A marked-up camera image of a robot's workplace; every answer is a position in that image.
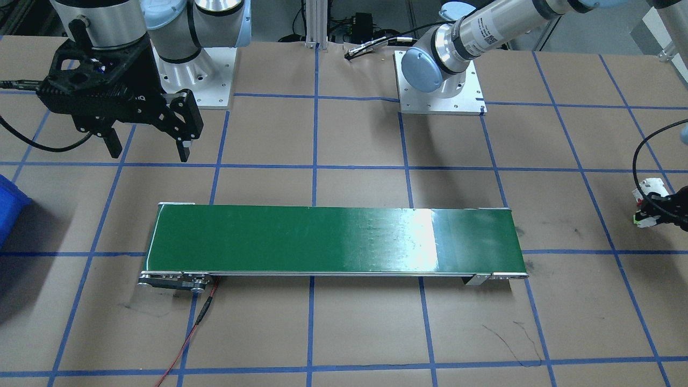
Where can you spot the white plastic holder block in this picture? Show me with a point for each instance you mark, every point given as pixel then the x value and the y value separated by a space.
pixel 653 185

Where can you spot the black power supply box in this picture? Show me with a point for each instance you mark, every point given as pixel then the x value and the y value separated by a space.
pixel 364 24

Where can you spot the blue plastic bin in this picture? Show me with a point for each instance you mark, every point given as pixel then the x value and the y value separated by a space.
pixel 11 209

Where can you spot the green push button white base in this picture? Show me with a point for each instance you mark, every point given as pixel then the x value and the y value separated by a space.
pixel 640 217

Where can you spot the grey metal frame bar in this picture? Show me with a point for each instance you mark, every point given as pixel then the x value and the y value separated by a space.
pixel 666 27

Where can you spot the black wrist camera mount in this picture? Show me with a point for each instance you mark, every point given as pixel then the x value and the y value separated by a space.
pixel 129 56

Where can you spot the green conveyor belt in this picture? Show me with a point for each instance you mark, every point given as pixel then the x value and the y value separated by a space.
pixel 322 239

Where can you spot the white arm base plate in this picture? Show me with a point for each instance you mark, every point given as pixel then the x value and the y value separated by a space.
pixel 217 86
pixel 462 102

